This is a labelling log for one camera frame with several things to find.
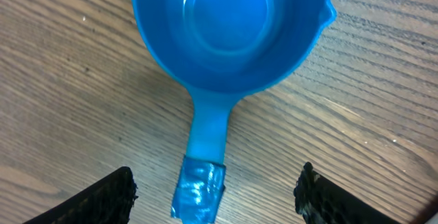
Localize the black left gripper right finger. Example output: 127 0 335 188
294 162 398 224

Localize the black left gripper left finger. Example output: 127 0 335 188
23 166 138 224

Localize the blue plastic measuring scoop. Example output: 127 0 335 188
131 0 336 223

